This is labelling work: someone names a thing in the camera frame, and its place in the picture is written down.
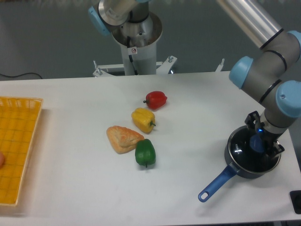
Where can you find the yellow woven basket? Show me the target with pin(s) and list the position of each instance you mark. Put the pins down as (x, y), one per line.
(19, 118)

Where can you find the blue saucepan with handle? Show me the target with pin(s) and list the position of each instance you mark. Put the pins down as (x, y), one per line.
(229, 172)

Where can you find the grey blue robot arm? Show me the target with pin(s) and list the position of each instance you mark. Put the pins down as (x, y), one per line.
(258, 78)

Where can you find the red bell pepper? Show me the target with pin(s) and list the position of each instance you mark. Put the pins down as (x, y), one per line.
(156, 99)

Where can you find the glass pot lid blue knob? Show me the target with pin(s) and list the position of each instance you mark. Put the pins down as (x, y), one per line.
(245, 152)

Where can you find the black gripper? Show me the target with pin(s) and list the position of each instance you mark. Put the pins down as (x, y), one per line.
(269, 135)

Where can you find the triangular puff pastry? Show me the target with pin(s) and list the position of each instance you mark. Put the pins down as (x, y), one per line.
(122, 139)

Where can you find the yellow bell pepper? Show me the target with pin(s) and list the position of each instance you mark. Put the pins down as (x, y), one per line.
(144, 120)

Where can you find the black box at table edge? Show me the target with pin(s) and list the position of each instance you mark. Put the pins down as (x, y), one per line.
(296, 200)

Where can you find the green bell pepper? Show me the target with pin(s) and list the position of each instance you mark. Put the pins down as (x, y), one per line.
(145, 154)

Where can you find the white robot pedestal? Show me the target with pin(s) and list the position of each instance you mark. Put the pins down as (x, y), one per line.
(138, 44)

